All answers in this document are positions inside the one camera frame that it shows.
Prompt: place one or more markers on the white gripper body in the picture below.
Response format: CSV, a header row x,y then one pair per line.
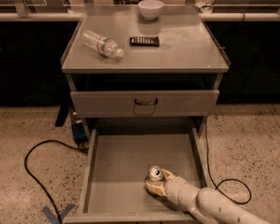
x,y
174,186

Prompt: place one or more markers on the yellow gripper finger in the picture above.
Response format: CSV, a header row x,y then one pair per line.
x,y
157,188
167,175

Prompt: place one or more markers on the green 7up can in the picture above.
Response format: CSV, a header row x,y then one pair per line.
x,y
154,175

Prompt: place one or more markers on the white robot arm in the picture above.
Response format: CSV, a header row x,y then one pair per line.
x,y
208,205

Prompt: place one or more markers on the open grey middle drawer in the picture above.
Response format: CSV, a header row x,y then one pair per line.
x,y
114,188

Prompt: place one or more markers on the closed grey top drawer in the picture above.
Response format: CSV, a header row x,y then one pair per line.
x,y
120,104

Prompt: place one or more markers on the grey drawer cabinet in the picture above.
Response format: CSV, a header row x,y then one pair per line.
x,y
187,59

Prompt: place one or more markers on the blue power box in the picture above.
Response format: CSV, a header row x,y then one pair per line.
x,y
78,132

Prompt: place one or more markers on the black chocolate bar packet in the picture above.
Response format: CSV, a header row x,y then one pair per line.
x,y
151,41

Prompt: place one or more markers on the clear plastic water bottle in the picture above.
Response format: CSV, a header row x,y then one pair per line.
x,y
101,44

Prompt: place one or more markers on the white ceramic bowl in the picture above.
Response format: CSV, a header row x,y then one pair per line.
x,y
150,9

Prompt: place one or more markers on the black drawer handle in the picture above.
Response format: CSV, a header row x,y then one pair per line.
x,y
146,103

